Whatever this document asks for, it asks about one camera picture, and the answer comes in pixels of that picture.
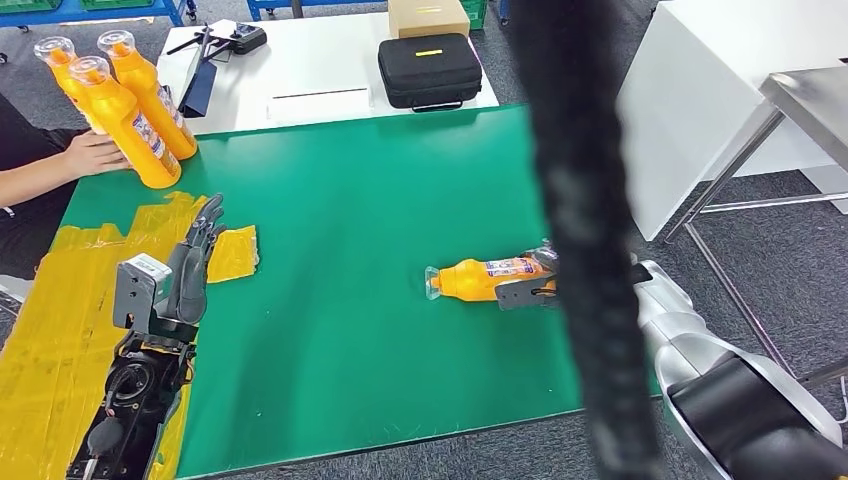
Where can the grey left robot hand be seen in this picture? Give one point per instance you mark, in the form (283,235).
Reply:
(189,285)

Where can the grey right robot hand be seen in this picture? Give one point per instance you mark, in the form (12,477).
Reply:
(543,258)

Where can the orange bottle with clear cap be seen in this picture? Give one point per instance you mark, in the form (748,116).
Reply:
(126,132)
(152,99)
(63,73)
(464,281)

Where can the person's hand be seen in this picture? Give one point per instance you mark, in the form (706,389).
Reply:
(96,156)

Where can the person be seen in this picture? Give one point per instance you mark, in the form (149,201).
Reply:
(26,238)

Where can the green table mat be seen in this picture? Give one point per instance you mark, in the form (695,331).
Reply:
(371,199)

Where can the tablet with blue cover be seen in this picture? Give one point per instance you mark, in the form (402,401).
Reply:
(201,93)

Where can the black carrying case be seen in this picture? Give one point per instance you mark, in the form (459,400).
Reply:
(430,73)

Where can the white cabinet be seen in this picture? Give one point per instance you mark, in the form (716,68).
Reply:
(696,99)

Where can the thin black rod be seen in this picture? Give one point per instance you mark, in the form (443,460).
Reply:
(320,93)

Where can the black remote controller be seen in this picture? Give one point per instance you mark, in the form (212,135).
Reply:
(248,38)

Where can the green plastic crate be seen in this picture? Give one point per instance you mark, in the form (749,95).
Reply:
(116,4)
(475,12)
(30,5)

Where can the white table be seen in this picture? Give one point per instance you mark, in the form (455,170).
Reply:
(311,60)

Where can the cardboard box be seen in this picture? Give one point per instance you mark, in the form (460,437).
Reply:
(429,18)

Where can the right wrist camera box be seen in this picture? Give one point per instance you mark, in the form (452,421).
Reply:
(523,295)

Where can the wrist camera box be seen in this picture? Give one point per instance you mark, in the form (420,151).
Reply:
(136,291)
(523,295)

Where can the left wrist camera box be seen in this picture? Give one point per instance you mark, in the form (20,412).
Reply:
(136,291)

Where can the blue rack frame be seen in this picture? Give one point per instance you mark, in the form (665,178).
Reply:
(99,10)

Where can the steel frame table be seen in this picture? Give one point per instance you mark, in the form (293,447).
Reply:
(815,99)

